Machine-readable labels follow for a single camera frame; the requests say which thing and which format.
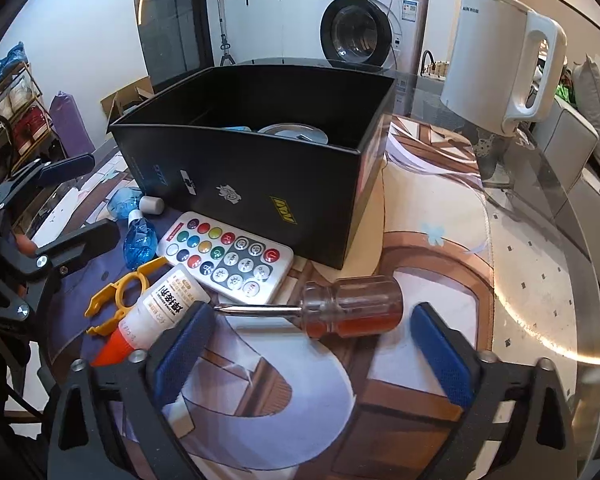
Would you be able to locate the grey striped pillow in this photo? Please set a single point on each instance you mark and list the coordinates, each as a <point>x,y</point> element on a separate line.
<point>597,105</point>

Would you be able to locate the wicker basket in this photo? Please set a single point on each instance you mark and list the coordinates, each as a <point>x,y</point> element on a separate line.
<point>436,67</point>

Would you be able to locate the grey sofa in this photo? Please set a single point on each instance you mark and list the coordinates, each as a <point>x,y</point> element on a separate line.
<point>570,170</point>

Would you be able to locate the black cardboard box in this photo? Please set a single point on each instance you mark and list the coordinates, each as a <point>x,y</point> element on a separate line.
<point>260,195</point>

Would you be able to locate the dark glass door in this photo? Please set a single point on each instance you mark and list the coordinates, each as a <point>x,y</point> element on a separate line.
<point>170,15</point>

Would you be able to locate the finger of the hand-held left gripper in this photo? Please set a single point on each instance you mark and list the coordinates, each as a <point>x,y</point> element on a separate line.
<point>80,242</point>
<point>65,166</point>

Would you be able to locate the white washing machine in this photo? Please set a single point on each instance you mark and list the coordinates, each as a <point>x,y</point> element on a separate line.
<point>380,10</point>

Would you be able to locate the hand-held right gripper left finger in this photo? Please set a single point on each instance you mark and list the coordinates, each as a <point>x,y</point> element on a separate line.
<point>180,355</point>

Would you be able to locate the open brown cardboard box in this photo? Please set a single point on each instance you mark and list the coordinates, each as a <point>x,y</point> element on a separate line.
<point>130,97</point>

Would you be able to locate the white base cabinet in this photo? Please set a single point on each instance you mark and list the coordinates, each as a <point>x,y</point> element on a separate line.
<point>270,20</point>

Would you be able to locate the white electric kettle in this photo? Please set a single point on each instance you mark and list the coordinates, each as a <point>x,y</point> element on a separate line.
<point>485,55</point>

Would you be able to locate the printed table mat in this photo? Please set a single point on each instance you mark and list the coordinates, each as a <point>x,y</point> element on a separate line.
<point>280,400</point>

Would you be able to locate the green cloth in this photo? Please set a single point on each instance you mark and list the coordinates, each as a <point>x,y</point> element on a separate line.
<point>562,91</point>

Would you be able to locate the yellow plastic clip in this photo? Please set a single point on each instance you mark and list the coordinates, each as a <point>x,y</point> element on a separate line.
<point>115,295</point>

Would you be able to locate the round metal tin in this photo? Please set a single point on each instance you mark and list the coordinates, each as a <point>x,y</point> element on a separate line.
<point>295,132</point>

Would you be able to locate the purple rolled yoga mat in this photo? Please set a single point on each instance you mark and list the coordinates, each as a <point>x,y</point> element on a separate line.
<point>70,125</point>

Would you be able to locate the white glue bottle orange cap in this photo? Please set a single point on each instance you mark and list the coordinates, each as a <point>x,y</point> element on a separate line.
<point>165,305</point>

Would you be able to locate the shoe rack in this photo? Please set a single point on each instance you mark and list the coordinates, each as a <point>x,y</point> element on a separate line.
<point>22,110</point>

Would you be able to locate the white remote control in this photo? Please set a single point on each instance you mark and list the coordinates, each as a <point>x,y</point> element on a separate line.
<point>225,255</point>

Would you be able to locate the blue eye drop bottle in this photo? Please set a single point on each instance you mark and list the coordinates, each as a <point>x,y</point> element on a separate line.
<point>125,202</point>
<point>139,242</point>

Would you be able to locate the person's left hand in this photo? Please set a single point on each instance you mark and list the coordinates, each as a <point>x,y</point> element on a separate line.
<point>25,245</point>

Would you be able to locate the mop with metal pole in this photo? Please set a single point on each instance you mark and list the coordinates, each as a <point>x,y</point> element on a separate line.
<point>225,35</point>

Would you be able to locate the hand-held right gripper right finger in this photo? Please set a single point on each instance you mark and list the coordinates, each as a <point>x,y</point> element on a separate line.
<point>445,360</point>

